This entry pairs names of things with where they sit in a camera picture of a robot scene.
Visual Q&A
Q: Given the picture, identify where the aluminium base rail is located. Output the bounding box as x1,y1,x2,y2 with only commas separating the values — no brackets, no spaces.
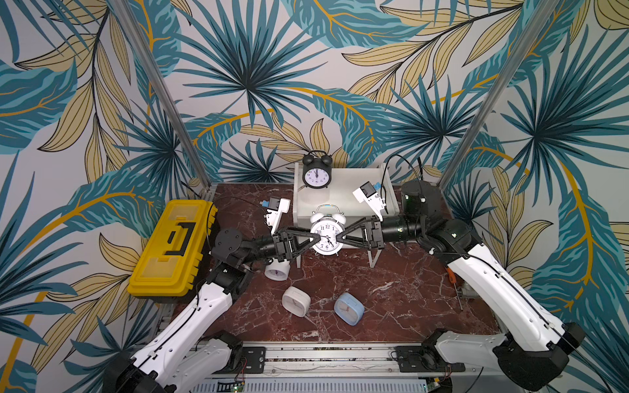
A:
115,341,546,393

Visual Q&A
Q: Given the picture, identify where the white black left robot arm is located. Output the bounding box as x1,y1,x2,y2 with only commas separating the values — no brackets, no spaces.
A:
103,227,321,392

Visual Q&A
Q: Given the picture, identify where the white twin-bell alarm clock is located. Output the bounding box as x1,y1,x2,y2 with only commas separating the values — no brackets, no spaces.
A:
265,258,291,282

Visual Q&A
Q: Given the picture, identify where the aluminium corner post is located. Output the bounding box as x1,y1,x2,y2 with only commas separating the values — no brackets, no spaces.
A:
111,0,211,190
437,0,560,191

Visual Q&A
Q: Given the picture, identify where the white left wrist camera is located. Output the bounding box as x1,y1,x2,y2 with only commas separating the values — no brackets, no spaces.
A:
260,196,291,234

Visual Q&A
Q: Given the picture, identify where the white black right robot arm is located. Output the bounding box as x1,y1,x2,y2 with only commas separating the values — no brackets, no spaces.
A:
336,180,586,391

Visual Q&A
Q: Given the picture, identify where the aluminium corner post left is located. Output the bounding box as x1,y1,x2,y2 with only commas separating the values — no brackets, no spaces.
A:
111,0,211,190

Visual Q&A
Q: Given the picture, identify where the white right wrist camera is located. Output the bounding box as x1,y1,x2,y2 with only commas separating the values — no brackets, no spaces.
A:
352,181,386,221

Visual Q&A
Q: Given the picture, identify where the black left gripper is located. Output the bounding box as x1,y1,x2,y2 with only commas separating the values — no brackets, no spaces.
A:
238,225,321,265

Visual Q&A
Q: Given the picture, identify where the black twin-bell alarm clock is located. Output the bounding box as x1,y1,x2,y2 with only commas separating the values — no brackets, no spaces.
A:
301,150,334,189

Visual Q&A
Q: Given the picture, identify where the white square alarm clock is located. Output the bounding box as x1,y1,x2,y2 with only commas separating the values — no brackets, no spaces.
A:
282,286,311,318

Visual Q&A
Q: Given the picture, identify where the aluminium corner post right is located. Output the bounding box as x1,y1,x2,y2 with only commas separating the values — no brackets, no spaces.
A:
437,0,560,191

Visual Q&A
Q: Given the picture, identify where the yellow black toolbox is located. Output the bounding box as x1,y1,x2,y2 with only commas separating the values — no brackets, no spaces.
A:
128,200,219,304

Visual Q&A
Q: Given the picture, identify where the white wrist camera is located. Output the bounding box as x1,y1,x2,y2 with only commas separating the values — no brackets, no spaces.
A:
260,196,291,234
352,181,386,221

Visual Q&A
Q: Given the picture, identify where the white two-tier shelf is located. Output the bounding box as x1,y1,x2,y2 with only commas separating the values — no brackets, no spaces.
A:
292,163,401,270

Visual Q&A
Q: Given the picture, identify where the light blue square clock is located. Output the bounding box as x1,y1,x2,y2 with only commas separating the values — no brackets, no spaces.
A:
334,292,365,326

